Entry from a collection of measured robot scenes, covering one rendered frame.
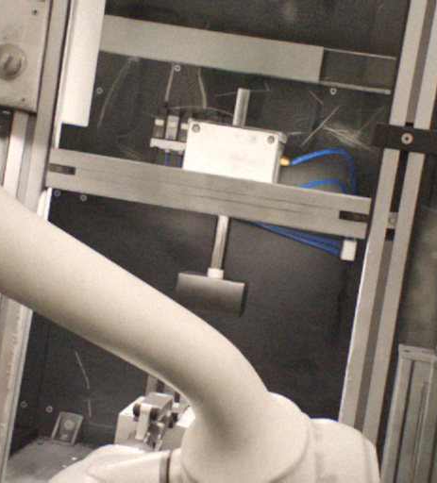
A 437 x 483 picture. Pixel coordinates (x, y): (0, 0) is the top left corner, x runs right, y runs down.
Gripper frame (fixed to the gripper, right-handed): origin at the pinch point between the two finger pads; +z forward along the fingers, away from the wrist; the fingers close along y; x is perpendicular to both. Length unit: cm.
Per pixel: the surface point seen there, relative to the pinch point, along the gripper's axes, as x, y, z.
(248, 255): -1.9, 17.6, 46.3
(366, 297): -19.5, 18.9, 3.3
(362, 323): -19.6, 16.1, 3.2
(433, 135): -23.6, 37.4, 3.6
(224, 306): -2.2, 12.9, 21.1
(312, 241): -11, 21, 45
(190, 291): 2.4, 14.1, 21.1
